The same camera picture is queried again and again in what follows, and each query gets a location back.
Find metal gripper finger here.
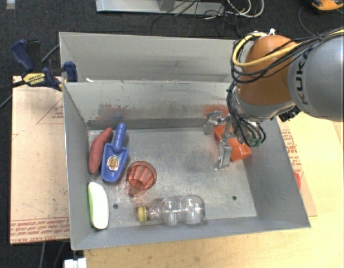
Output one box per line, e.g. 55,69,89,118
214,140,233,171
203,111,228,135

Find grey metal bin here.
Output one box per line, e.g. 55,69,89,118
59,31,312,251

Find clear plastic bottle, yellow cap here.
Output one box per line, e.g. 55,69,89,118
135,194,207,227

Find clear red plastic cup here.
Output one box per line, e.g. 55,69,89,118
125,160,158,191

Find blue toy trowel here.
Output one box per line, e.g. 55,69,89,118
101,122,130,184

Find red-brown toy sweet potato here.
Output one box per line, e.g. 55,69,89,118
88,127,114,175

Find white and green sponge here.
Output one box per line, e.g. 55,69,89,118
87,181,110,231

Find brown cardboard board, red print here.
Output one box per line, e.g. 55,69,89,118
9,75,319,246

